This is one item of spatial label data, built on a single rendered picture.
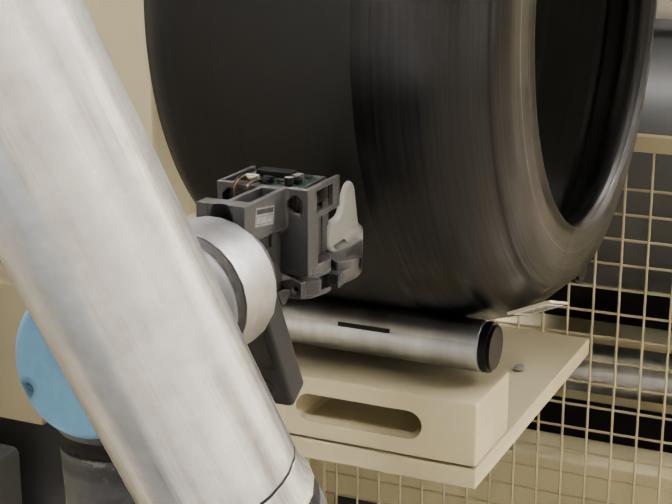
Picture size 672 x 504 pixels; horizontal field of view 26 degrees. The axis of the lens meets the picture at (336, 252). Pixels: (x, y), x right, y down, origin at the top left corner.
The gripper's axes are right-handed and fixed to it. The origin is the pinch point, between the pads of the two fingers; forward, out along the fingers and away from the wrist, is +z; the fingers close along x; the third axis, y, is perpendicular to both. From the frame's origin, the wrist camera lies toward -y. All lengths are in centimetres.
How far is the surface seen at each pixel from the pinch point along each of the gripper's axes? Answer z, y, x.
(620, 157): 38.2, -0.1, -12.3
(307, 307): 11.1, -10.3, 8.6
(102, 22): 18.0, 12.8, 33.6
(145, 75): 18.1, 8.0, 29.1
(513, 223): 6.1, 0.9, -11.8
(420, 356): 10.6, -13.1, -2.5
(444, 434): 8.1, -18.8, -5.7
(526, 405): 23.9, -21.6, -8.1
